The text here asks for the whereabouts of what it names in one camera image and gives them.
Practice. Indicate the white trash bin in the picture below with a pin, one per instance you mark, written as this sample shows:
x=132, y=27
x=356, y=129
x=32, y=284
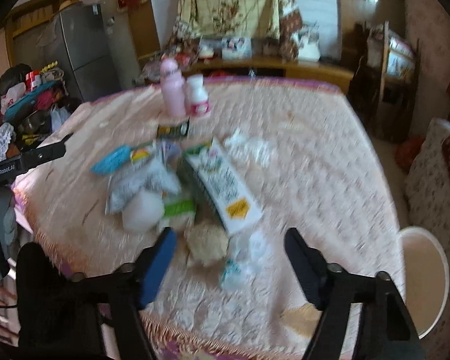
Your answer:
x=427, y=276

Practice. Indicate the white kettle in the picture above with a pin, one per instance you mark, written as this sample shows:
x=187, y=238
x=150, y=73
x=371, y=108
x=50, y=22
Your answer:
x=307, y=40

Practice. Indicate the grey refrigerator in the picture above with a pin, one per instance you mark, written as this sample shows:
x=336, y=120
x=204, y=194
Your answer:
x=76, y=40

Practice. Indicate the silver grey food pouch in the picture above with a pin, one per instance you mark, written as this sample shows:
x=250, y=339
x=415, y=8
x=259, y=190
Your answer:
x=149, y=173

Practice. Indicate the wooden low cabinet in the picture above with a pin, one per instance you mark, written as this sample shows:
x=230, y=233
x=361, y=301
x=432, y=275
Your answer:
x=274, y=67

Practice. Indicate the pink quilted table cover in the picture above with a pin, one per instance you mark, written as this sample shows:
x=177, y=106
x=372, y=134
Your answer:
x=273, y=154

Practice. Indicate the clutter pile of bags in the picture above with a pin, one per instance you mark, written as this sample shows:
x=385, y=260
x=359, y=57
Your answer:
x=33, y=105

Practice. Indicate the floral covered sofa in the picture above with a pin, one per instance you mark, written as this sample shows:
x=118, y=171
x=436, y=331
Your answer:
x=427, y=190

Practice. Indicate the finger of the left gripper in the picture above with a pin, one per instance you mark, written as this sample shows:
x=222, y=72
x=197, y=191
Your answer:
x=45, y=154

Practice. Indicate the dark green biscuit packet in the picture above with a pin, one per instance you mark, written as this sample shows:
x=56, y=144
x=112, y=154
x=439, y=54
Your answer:
x=173, y=132

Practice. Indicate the blue tissue pack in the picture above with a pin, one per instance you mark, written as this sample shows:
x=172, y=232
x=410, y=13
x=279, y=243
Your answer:
x=112, y=161

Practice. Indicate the white tissue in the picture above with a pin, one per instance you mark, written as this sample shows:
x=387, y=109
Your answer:
x=246, y=149

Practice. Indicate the framed couple photo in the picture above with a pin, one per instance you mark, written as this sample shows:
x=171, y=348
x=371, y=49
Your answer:
x=236, y=48

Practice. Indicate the green white milk carton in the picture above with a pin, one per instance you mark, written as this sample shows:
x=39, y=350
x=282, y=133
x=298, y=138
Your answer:
x=214, y=176

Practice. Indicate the beige paper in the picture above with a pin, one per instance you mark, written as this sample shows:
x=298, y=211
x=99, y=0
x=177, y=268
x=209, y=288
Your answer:
x=207, y=244

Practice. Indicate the floral yellow blanket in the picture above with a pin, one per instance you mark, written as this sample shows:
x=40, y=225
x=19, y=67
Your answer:
x=276, y=20

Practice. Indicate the pink water bottle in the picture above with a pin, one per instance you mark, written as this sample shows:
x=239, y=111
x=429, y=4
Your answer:
x=172, y=88

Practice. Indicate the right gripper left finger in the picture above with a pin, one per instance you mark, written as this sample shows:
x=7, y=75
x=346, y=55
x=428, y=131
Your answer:
x=60, y=319

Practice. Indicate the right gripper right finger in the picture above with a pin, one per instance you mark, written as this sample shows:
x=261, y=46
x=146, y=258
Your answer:
x=385, y=330

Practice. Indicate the rainbow medicine box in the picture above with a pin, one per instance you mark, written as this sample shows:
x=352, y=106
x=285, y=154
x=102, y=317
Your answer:
x=143, y=151

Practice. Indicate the blue white small box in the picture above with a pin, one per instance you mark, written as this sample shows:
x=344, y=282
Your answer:
x=170, y=151

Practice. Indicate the wooden chair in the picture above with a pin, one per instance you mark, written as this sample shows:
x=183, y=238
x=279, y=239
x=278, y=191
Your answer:
x=384, y=86

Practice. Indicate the white pill bottle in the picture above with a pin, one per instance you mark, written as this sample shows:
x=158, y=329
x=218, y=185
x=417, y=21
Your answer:
x=197, y=96

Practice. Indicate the green white plastic wrapper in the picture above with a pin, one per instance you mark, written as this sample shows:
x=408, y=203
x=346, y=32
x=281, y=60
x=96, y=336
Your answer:
x=179, y=214

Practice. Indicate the crumpled clear plastic wrapper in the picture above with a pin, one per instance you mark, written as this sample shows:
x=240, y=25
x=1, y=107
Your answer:
x=247, y=254

